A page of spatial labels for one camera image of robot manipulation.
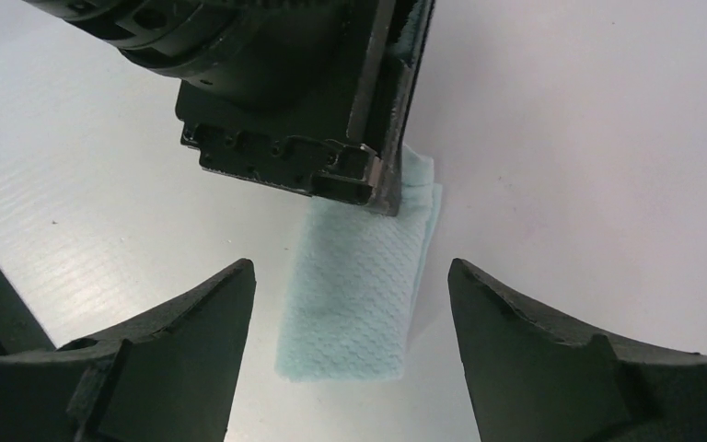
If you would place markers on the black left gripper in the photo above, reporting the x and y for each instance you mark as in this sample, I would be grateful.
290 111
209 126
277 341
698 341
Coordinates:
311 97

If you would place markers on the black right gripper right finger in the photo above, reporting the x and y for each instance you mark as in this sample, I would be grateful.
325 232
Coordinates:
534 373

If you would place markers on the light mint green towel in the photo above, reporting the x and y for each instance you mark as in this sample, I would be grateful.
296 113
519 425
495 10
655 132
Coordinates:
357 275

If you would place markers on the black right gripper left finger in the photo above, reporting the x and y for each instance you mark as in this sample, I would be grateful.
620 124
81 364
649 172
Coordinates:
167 374

